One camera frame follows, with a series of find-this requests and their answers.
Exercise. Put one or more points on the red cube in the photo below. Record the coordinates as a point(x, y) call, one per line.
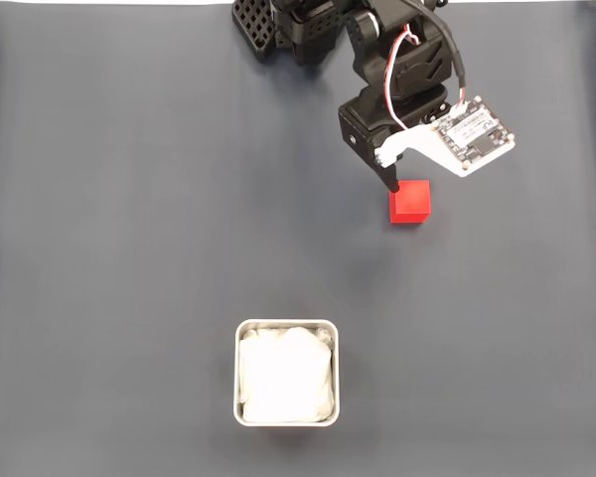
point(413, 205)

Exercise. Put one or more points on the square metal box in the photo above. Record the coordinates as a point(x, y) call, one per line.
point(237, 372)

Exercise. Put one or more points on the white cloth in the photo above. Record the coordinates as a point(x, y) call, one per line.
point(285, 372)

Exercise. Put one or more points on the dark blue-grey table mat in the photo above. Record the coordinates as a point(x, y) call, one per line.
point(129, 248)

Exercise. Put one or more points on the white camera board mount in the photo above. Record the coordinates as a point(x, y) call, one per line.
point(472, 136)

